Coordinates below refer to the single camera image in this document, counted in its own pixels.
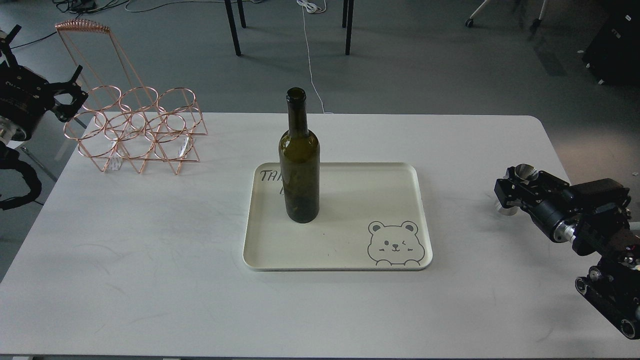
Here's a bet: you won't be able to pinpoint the white floor cable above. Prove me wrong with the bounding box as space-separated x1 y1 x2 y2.
296 0 335 115

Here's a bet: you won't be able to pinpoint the black equipment case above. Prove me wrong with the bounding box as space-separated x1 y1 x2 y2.
582 8 640 85

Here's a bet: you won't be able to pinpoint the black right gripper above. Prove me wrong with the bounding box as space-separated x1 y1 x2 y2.
494 165 630 243

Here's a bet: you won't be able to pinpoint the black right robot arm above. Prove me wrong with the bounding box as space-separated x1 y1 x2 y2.
494 164 640 340

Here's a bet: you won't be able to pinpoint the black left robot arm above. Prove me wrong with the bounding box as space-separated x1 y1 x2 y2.
0 24 89 211

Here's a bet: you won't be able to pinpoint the black table legs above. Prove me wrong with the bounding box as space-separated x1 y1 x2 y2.
224 0 355 57

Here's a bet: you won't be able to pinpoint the copper wire bottle rack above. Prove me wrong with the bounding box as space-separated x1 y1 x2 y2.
55 19 209 174

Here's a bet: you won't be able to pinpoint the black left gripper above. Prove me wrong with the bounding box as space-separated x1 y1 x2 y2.
0 24 89 142

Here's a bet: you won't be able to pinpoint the dark green wine bottle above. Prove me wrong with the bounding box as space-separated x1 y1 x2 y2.
278 87 320 224

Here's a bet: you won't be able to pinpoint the steel double jigger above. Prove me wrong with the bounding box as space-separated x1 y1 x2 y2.
494 164 538 216

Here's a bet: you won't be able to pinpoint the cream bear serving tray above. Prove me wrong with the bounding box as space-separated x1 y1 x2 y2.
243 162 434 271

